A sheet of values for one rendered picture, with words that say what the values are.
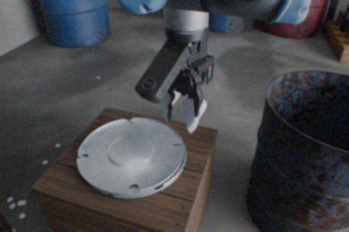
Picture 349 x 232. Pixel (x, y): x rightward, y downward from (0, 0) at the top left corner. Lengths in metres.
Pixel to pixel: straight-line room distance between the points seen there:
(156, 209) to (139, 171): 0.11
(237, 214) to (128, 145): 0.52
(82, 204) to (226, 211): 0.58
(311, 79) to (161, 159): 0.60
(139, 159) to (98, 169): 0.11
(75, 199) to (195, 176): 0.30
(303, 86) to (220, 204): 0.54
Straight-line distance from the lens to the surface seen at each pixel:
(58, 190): 0.73
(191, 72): 0.47
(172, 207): 0.64
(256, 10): 0.29
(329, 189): 0.78
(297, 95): 1.03
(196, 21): 0.44
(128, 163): 0.70
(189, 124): 0.53
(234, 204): 1.10
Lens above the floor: 0.88
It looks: 36 degrees down
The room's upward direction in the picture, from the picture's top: straight up
